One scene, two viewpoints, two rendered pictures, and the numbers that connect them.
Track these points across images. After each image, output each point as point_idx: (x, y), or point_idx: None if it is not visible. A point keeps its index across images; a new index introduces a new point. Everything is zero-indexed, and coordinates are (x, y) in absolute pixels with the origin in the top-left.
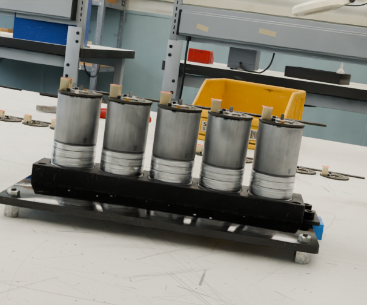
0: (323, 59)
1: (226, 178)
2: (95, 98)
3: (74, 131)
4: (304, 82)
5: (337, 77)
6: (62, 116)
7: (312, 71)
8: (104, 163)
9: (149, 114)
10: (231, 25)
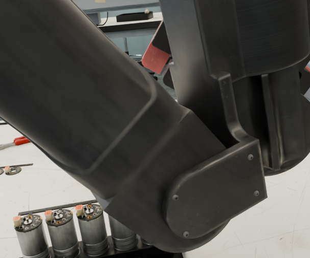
0: (135, 8)
1: (128, 242)
2: (39, 226)
3: (32, 248)
4: (129, 24)
5: (146, 16)
6: (22, 242)
7: (131, 15)
8: (57, 256)
9: (73, 221)
10: (78, 2)
